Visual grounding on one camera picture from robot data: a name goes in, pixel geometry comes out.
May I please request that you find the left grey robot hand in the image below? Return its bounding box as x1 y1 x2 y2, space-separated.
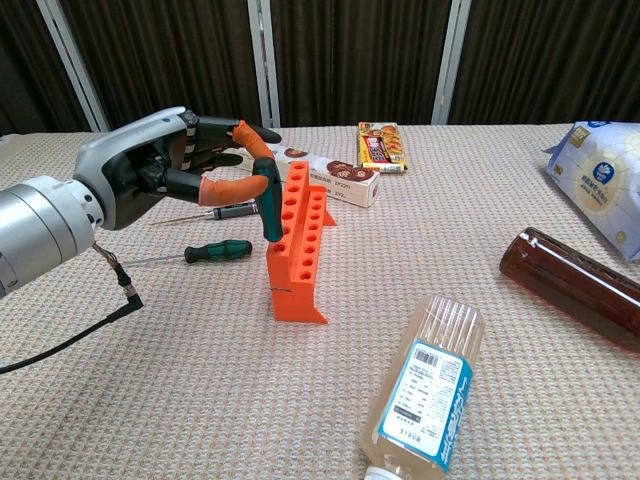
73 105 282 231

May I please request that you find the small screwdriver metal tip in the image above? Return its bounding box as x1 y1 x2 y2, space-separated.
149 201 267 227

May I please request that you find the green screwdriver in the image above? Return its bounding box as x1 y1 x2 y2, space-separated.
252 157 286 245
119 239 254 269

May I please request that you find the orange screwdriver holder rack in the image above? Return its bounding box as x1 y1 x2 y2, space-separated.
265 160 339 326

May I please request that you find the dark ribbed partition panel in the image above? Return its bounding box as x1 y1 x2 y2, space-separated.
269 0 454 127
59 0 264 132
0 0 94 136
447 0 640 126

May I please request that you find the long white baking paper box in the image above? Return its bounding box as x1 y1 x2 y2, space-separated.
262 142 381 209

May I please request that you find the beige woven tablecloth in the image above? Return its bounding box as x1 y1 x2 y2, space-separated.
0 122 640 480

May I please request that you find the yellow snack box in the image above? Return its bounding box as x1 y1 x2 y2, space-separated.
357 121 411 175

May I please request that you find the clear bottle with blue label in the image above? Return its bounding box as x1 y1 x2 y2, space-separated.
358 294 487 480

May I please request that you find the brown plastic bottle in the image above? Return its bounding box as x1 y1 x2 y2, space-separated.
499 226 640 356

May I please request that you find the blue white tissue pack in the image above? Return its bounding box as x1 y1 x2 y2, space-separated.
543 119 640 263

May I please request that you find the white partition frame post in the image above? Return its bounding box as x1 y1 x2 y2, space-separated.
35 0 111 133
247 0 282 129
430 0 472 126

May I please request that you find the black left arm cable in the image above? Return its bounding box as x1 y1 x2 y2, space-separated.
0 239 145 375

